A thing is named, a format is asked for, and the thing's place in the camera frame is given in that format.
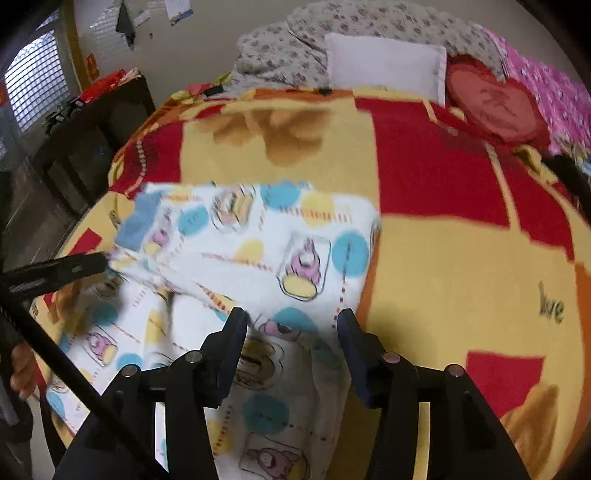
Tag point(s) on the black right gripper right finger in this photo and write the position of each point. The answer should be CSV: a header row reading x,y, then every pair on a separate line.
x,y
467,440

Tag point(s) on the grey floral quilt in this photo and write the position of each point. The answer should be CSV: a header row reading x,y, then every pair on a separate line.
x,y
291,53

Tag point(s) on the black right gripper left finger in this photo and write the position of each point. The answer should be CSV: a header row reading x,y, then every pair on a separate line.
x,y
151,424

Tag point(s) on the white patterned baby garment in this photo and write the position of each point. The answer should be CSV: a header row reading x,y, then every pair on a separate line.
x,y
290,256

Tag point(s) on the small black device on bed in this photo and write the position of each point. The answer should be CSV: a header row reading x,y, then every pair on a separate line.
x,y
211,90

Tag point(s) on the wall paper notice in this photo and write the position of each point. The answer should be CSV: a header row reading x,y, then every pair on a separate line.
x,y
177,10

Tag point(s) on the white square pillow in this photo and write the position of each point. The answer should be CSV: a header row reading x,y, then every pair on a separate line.
x,y
356,61

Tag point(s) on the dark wooden side table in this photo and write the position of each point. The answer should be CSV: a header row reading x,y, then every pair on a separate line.
x,y
73,160

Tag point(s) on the red items on table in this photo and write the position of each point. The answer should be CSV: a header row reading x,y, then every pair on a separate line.
x,y
107,84

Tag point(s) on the left hand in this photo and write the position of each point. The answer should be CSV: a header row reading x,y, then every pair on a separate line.
x,y
23,378

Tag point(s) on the window with grille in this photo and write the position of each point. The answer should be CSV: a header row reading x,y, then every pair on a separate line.
x,y
35,80

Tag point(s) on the pink patterned blanket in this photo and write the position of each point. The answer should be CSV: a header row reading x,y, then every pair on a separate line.
x,y
563,103

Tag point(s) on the red heart cushion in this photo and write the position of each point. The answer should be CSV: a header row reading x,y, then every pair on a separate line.
x,y
505,110

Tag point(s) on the yellow red love blanket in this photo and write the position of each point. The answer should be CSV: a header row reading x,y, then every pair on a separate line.
x,y
478,261

